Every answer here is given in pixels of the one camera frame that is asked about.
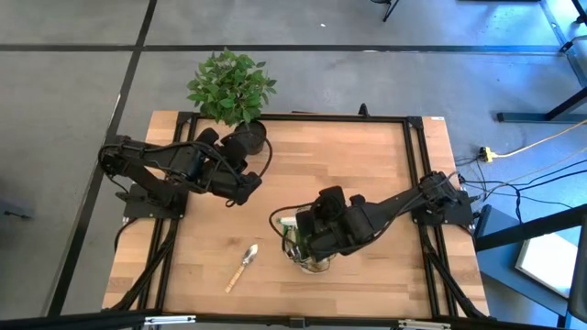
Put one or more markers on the black overhead rig beam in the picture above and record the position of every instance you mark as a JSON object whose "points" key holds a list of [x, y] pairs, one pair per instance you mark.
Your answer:
{"points": [[69, 321]]}

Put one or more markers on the black chair leg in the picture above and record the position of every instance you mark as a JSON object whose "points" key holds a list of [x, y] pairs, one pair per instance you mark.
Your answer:
{"points": [[390, 10]]}

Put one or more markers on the grey metal cart frame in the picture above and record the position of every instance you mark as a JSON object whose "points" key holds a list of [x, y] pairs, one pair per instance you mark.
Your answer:
{"points": [[580, 64]]}

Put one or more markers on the yellow power plug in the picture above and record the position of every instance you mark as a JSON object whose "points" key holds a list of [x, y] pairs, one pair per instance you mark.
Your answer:
{"points": [[487, 154]]}

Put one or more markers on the blue grey platform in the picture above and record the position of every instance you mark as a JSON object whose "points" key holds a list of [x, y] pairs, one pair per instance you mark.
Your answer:
{"points": [[500, 275]]}

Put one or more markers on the beige green gardening bag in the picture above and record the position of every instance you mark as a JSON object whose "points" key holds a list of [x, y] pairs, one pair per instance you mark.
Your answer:
{"points": [[316, 267]]}

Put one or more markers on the white flat panel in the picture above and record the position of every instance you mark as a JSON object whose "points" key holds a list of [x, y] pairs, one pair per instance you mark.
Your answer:
{"points": [[546, 266]]}

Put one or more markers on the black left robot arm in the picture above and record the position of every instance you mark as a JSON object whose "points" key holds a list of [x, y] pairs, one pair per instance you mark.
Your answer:
{"points": [[151, 160]]}

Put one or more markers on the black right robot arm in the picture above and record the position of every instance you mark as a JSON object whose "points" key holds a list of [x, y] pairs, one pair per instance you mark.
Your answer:
{"points": [[403, 201]]}

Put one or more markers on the green potted plant black pot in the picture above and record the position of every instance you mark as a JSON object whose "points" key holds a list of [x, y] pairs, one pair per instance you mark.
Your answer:
{"points": [[229, 87]]}

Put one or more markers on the black diagonal table beam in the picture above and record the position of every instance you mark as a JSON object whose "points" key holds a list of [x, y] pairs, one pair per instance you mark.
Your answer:
{"points": [[527, 229]]}

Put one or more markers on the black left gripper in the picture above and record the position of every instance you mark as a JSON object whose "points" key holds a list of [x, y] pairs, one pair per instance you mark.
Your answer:
{"points": [[234, 174]]}

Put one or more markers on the silver metal bracket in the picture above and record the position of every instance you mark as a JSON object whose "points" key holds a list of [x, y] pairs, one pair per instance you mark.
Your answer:
{"points": [[169, 319], [424, 325]]}

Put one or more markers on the black floor stand base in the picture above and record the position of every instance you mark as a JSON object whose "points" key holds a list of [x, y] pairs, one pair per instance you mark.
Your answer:
{"points": [[541, 117]]}

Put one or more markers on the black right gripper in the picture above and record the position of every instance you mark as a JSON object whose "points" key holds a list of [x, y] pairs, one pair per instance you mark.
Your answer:
{"points": [[330, 224]]}

